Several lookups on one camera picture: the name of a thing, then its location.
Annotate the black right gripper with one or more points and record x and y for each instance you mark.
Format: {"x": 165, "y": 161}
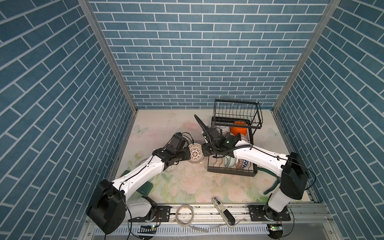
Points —
{"x": 205, "y": 152}

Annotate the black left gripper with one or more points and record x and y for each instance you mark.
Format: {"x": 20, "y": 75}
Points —
{"x": 187, "y": 151}

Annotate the grey dotted ceramic bowl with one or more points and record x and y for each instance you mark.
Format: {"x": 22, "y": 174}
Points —
{"x": 196, "y": 153}

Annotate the green striped ceramic bowl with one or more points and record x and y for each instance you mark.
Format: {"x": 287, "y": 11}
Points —
{"x": 230, "y": 161}

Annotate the orange plastic bowl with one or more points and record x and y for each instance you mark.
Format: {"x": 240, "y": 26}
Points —
{"x": 239, "y": 127}

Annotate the black wire dish rack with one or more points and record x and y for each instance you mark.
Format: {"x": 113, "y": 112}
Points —
{"x": 225, "y": 113}

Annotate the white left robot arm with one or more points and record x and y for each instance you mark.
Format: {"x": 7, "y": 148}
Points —
{"x": 109, "y": 204}

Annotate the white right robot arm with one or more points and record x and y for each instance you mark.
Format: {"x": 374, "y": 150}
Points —
{"x": 290, "y": 171}

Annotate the dark green sponge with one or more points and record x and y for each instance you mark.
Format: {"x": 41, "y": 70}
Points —
{"x": 145, "y": 189}

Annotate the black silver handheld scanner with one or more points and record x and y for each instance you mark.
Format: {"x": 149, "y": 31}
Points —
{"x": 224, "y": 212}

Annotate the green handled pliers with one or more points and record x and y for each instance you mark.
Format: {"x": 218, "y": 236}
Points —
{"x": 266, "y": 181}

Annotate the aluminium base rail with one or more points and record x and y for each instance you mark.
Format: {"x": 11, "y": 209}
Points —
{"x": 204, "y": 219}

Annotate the aluminium corner post left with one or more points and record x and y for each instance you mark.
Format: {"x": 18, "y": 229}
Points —
{"x": 93, "y": 22}

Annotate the aluminium corner post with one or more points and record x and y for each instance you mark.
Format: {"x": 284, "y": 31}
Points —
{"x": 93, "y": 22}
{"x": 318, "y": 30}

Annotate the aluminium corner post right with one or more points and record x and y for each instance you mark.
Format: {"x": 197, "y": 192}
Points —
{"x": 318, "y": 30}

